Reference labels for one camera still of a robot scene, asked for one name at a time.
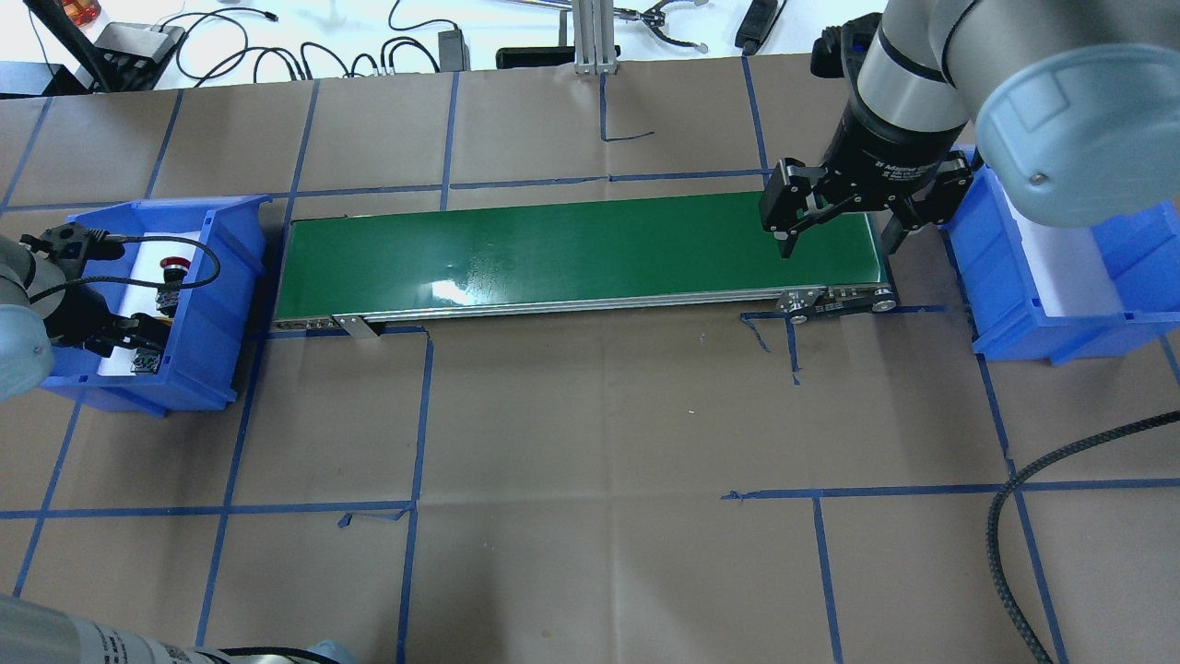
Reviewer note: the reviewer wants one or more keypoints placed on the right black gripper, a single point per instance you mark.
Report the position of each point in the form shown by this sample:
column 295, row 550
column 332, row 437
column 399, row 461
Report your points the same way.
column 883, row 155

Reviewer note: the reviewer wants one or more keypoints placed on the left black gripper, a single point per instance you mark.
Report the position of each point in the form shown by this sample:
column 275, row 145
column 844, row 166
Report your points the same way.
column 81, row 323

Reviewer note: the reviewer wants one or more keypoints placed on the red push button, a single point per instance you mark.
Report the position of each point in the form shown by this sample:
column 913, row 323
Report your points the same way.
column 174, row 269

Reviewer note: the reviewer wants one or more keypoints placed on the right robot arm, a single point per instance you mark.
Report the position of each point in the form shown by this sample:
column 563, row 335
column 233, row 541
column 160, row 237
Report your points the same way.
column 1073, row 105

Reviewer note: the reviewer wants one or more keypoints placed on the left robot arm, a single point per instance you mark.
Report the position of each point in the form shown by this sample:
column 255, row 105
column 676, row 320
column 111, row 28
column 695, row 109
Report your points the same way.
column 18, row 314

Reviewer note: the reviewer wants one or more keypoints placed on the left blue storage bin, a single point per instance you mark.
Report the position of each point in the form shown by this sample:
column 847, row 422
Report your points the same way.
column 208, row 328

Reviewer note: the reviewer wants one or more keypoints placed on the blue storage bin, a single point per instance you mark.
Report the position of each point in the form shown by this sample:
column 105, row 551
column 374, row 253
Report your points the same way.
column 208, row 328
column 1141, row 252

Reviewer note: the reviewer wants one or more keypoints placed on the left white foam pad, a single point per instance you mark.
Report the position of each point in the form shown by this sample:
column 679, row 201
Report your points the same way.
column 141, row 300

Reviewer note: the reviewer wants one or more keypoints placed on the green conveyor belt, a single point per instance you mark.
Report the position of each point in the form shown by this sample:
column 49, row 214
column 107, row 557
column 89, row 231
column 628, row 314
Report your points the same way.
column 552, row 259

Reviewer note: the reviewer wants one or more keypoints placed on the right blue storage bin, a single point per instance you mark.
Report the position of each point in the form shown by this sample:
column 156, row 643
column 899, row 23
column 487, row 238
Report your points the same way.
column 1141, row 252

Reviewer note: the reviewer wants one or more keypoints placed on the black power adapter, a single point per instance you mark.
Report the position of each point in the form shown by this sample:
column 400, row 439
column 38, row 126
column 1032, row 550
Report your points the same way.
column 453, row 52

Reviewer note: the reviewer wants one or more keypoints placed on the aluminium frame post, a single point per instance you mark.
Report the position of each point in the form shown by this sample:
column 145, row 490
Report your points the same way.
column 594, row 38

